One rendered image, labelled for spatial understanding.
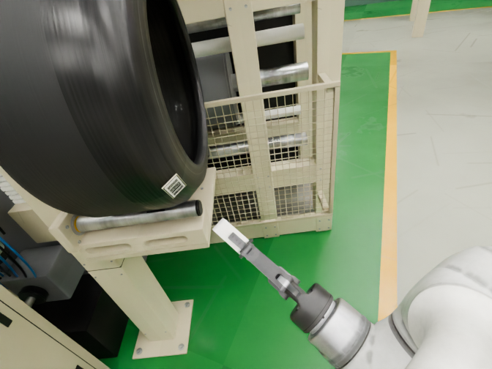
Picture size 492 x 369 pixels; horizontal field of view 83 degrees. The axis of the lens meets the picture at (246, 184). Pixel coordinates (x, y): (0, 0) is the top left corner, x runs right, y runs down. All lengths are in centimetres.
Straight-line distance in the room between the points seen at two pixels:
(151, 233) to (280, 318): 93
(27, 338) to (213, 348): 75
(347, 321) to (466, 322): 17
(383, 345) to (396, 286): 121
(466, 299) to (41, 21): 63
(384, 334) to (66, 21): 61
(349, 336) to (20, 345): 100
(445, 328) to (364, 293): 127
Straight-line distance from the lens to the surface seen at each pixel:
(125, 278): 117
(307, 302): 48
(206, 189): 96
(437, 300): 40
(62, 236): 85
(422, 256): 183
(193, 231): 75
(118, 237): 84
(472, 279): 43
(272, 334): 150
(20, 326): 120
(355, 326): 49
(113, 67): 47
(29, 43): 52
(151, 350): 162
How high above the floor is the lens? 139
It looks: 38 degrees down
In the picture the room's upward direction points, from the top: 11 degrees counter-clockwise
